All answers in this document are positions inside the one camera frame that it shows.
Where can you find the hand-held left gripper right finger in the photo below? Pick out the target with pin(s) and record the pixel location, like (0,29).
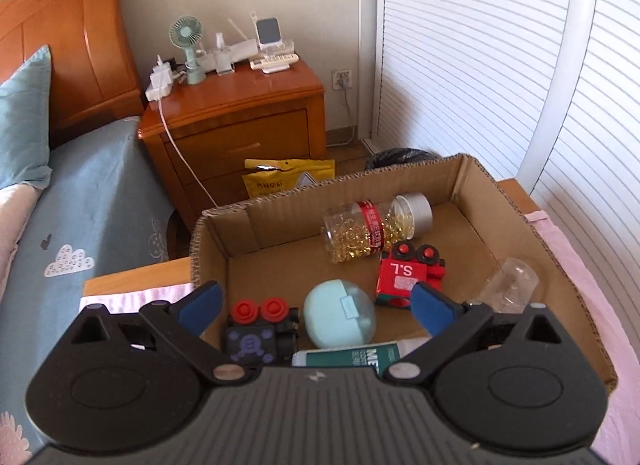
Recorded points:
(432,312)

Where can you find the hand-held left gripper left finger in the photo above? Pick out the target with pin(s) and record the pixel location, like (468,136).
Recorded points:
(202,307)

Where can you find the black toy train red buttons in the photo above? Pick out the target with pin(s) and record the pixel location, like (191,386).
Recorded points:
(250,345)

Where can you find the brown cardboard box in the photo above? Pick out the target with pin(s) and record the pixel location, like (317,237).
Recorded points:
(280,265)

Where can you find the clear plastic cup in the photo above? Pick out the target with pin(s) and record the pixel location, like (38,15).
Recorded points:
(515,280)

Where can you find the mint green earbud case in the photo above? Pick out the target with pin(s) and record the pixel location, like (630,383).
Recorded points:
(335,315)

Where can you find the clear bottle of yellow capsules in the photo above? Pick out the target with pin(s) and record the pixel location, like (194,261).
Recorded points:
(370,230)

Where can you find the yellow plastic bag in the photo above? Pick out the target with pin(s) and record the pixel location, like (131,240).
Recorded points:
(280,185)

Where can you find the black trash bag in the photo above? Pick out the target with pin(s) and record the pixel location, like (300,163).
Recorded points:
(400,157)

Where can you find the blue cloud print bed sheet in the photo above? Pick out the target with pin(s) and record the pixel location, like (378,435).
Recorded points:
(90,195)

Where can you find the wooden nightstand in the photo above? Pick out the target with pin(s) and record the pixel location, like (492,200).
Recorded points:
(240,130)

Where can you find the pink floral quilt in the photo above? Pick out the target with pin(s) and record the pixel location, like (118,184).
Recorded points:
(12,225)

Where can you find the white power strip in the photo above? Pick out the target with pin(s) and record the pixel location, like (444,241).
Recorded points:
(160,91)

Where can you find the white charger plug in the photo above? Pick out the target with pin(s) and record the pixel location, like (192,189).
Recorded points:
(161,72)

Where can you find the small clear bottle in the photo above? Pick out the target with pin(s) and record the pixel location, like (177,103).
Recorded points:
(222,57)

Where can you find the white remote control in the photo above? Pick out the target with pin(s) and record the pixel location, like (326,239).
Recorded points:
(274,63)

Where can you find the blue pillow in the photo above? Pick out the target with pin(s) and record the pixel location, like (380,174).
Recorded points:
(25,120)

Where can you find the white louvered closet door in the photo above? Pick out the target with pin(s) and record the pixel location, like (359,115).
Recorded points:
(450,45)
(615,95)

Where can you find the small green desk fan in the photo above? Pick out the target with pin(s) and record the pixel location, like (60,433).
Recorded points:
(186,32)

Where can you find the white phone on stand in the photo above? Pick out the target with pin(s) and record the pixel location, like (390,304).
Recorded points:
(268,32)

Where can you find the wooden headboard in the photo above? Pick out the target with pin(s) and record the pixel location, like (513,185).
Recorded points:
(75,35)

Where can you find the white wall socket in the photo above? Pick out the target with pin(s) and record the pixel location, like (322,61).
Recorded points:
(342,79)

